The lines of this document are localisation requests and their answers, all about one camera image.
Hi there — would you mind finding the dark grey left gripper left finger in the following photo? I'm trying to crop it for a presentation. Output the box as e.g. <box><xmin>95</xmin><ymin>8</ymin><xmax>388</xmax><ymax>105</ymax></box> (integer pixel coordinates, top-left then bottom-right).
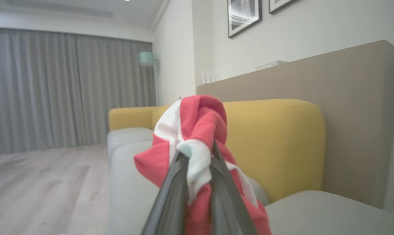
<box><xmin>141</xmin><ymin>152</ymin><xmax>189</xmax><ymax>235</ymax></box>

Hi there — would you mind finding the flat white box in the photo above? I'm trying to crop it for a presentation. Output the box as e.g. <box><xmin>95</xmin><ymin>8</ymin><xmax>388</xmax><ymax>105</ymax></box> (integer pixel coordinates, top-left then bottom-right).
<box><xmin>255</xmin><ymin>60</ymin><xmax>287</xmax><ymax>71</ymax></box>

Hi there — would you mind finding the floor lamp with teal shade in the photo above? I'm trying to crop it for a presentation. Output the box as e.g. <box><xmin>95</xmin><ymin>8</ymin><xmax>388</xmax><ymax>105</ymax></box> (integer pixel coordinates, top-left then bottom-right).
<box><xmin>138</xmin><ymin>51</ymin><xmax>160</xmax><ymax>107</ymax></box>

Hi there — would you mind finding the red basketball jersey white trim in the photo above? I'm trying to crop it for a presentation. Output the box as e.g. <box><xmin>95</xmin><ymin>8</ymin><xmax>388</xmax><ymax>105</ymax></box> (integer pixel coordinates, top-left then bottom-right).
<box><xmin>134</xmin><ymin>95</ymin><xmax>272</xmax><ymax>235</ymax></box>

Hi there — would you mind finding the grey sofa seat cushion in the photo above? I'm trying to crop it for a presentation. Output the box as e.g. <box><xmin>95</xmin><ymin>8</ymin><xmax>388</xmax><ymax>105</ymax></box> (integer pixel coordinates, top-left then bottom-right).
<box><xmin>107</xmin><ymin>127</ymin><xmax>155</xmax><ymax>158</ymax></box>
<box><xmin>108</xmin><ymin>140</ymin><xmax>270</xmax><ymax>235</ymax></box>

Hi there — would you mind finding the beige wall panel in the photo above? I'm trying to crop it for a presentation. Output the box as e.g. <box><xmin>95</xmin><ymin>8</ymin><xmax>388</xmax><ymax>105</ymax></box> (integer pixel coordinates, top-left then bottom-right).
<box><xmin>197</xmin><ymin>40</ymin><xmax>394</xmax><ymax>209</ymax></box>

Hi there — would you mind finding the yellow sofa backrest cushion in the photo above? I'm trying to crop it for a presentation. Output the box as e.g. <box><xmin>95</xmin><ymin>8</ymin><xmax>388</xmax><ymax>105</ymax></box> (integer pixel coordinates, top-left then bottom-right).
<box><xmin>151</xmin><ymin>105</ymin><xmax>172</xmax><ymax>130</ymax></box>
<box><xmin>222</xmin><ymin>99</ymin><xmax>326</xmax><ymax>203</ymax></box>

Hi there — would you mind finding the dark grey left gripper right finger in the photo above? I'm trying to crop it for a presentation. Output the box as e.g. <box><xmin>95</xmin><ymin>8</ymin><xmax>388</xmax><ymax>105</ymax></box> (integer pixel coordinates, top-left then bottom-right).
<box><xmin>209</xmin><ymin>140</ymin><xmax>259</xmax><ymax>235</ymax></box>

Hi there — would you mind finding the black framed wall picture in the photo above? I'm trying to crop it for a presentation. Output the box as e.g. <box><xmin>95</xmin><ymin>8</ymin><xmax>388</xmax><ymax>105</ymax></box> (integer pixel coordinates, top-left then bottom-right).
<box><xmin>269</xmin><ymin>0</ymin><xmax>299</xmax><ymax>15</ymax></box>
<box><xmin>227</xmin><ymin>0</ymin><xmax>262</xmax><ymax>39</ymax></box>

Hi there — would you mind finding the yellow sofa armrest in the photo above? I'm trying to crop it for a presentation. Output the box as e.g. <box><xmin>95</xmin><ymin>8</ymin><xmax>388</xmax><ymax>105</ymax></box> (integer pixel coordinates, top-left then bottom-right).
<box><xmin>108</xmin><ymin>106</ymin><xmax>158</xmax><ymax>132</ymax></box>

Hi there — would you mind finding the grey pleated curtain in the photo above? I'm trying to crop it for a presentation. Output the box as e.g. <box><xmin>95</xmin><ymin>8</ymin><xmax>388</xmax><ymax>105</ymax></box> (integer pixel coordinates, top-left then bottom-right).
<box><xmin>0</xmin><ymin>27</ymin><xmax>157</xmax><ymax>156</ymax></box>

